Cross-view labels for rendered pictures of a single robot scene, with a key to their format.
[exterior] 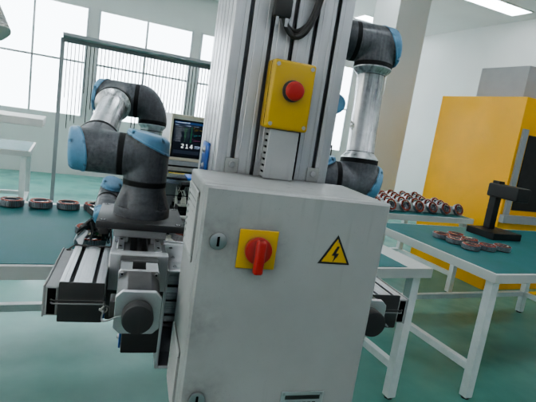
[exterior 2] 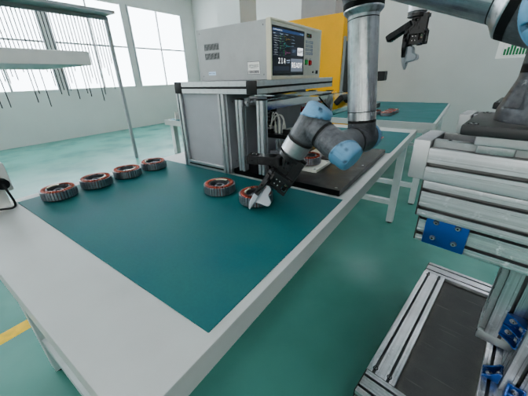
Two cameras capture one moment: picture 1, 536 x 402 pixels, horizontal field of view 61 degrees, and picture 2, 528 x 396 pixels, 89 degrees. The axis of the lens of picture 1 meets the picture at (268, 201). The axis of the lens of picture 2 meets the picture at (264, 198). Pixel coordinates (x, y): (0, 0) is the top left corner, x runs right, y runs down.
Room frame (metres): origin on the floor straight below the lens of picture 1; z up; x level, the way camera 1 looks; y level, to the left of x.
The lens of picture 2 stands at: (1.06, 1.06, 1.13)
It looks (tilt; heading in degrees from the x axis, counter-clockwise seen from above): 24 degrees down; 331
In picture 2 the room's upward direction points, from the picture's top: 2 degrees counter-clockwise
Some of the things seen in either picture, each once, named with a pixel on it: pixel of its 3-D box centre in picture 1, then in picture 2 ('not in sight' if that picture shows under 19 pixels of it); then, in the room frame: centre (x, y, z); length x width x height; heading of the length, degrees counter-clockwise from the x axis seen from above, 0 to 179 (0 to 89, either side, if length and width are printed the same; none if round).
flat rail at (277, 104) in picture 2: not in sight; (302, 100); (2.09, 0.27, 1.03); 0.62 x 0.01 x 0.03; 115
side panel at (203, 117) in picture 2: not in sight; (204, 133); (2.23, 0.70, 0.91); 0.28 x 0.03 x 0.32; 25
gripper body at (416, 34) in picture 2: not in sight; (416, 30); (1.90, -0.18, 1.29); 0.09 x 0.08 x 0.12; 17
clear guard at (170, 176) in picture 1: (185, 183); (306, 100); (1.95, 0.36, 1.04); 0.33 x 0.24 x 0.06; 25
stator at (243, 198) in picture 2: (91, 240); (255, 196); (1.78, 0.69, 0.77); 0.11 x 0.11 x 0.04
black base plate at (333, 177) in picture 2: not in sight; (316, 160); (2.02, 0.24, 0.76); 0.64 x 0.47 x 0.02; 115
